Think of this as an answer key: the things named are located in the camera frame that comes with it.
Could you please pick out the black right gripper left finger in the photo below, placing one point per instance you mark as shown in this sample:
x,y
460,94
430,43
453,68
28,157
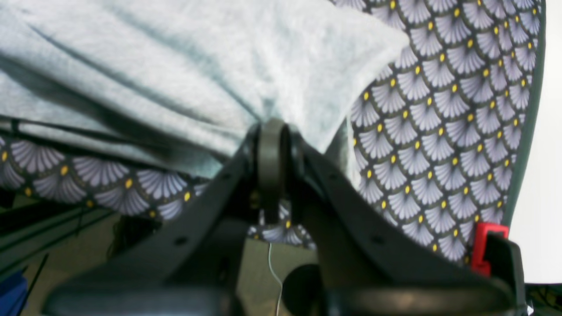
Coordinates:
x,y
189,267

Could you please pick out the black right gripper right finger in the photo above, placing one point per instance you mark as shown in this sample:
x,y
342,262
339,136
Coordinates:
x,y
366,266

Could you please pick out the fan-patterned table cloth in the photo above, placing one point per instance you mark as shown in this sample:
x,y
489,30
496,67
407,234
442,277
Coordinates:
x,y
436,135

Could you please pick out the red black table clamp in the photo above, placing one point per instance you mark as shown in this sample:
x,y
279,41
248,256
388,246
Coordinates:
x,y
494,255

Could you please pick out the light grey T-shirt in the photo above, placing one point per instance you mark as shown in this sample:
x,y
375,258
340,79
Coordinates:
x,y
178,83

